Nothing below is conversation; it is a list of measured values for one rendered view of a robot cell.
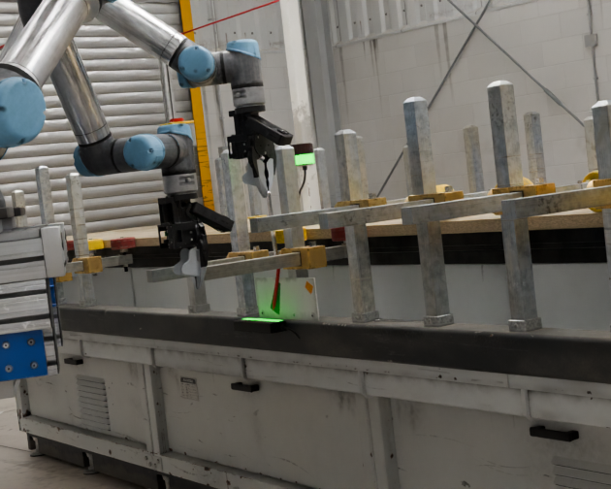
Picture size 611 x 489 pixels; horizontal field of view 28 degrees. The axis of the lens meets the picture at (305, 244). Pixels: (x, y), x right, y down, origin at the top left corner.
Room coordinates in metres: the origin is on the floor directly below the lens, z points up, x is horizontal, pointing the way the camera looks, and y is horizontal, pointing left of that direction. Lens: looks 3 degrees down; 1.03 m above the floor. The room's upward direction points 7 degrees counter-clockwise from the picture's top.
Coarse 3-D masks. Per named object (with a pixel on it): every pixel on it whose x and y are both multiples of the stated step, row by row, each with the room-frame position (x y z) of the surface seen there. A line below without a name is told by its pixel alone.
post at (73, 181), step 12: (72, 180) 3.91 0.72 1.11; (72, 192) 3.91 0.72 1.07; (72, 204) 3.91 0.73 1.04; (72, 216) 3.92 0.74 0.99; (72, 228) 3.93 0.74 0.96; (84, 228) 3.92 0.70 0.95; (84, 240) 3.92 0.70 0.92; (84, 252) 3.92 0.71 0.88; (84, 276) 3.91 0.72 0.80; (84, 288) 3.91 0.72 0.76; (84, 300) 3.91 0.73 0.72
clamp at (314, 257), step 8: (288, 248) 2.87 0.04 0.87; (296, 248) 2.84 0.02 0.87; (304, 248) 2.82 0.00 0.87; (312, 248) 2.81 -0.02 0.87; (320, 248) 2.82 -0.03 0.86; (304, 256) 2.82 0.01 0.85; (312, 256) 2.81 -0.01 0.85; (320, 256) 2.82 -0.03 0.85; (304, 264) 2.82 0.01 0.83; (312, 264) 2.81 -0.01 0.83; (320, 264) 2.82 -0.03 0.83
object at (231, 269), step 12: (336, 252) 2.89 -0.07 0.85; (216, 264) 2.74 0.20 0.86; (228, 264) 2.72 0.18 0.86; (240, 264) 2.74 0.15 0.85; (252, 264) 2.76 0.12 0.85; (264, 264) 2.78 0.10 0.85; (276, 264) 2.79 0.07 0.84; (288, 264) 2.81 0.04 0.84; (300, 264) 2.83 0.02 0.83; (216, 276) 2.71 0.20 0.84; (228, 276) 2.72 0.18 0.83
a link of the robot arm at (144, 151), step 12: (120, 144) 2.60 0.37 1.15; (132, 144) 2.55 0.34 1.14; (144, 144) 2.54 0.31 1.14; (156, 144) 2.56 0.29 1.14; (168, 144) 2.59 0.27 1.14; (120, 156) 2.59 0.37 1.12; (132, 156) 2.55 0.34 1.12; (144, 156) 2.54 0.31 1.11; (156, 156) 2.55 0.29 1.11; (168, 156) 2.59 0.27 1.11; (120, 168) 2.60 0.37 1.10; (132, 168) 2.60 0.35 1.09; (144, 168) 2.55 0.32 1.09; (156, 168) 2.59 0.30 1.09
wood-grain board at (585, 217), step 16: (368, 224) 2.98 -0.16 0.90; (384, 224) 2.88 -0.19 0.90; (400, 224) 2.82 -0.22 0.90; (448, 224) 2.68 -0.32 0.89; (464, 224) 2.64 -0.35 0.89; (480, 224) 2.60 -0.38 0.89; (496, 224) 2.56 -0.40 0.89; (528, 224) 2.48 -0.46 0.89; (544, 224) 2.44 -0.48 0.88; (560, 224) 2.40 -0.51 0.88; (576, 224) 2.37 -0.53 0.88; (592, 224) 2.33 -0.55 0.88; (144, 240) 3.93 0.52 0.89; (208, 240) 3.58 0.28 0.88; (224, 240) 3.50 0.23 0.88; (256, 240) 3.36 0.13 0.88
